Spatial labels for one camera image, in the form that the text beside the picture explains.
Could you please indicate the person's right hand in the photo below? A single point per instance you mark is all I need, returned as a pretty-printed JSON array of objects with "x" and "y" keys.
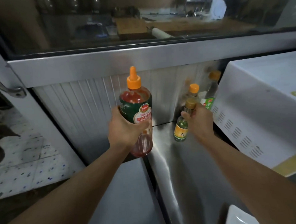
[{"x": 203, "y": 122}]

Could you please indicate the person's left hand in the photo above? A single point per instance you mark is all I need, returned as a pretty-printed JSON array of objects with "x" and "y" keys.
[{"x": 123, "y": 134}]

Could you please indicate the small green glass bottle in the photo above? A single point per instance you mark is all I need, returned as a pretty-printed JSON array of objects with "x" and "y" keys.
[{"x": 181, "y": 131}]

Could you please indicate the dark sauce bottle orange cap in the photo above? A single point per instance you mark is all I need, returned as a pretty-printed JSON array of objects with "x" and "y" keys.
[{"x": 194, "y": 91}]

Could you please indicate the clear bottle green label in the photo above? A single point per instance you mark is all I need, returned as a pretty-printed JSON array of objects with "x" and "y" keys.
[{"x": 212, "y": 90}]

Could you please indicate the red sauce bottle orange cap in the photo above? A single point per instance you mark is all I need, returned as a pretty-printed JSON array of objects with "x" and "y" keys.
[{"x": 135, "y": 101}]

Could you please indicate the white microwave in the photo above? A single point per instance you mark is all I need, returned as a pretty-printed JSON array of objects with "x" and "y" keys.
[{"x": 261, "y": 104}]

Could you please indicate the person's right forearm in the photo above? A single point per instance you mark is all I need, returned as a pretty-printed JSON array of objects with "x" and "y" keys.
[{"x": 260, "y": 184}]

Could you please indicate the person's left forearm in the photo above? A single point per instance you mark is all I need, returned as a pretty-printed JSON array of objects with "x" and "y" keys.
[{"x": 63, "y": 199}]

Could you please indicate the stainless steel table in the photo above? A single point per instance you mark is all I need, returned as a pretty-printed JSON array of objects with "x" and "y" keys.
[{"x": 191, "y": 175}]

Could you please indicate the plain white rectangular plate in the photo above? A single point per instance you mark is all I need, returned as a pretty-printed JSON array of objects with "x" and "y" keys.
[{"x": 240, "y": 218}]

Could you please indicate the wooden worktable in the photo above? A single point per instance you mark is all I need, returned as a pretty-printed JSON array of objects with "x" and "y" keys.
[{"x": 133, "y": 27}]

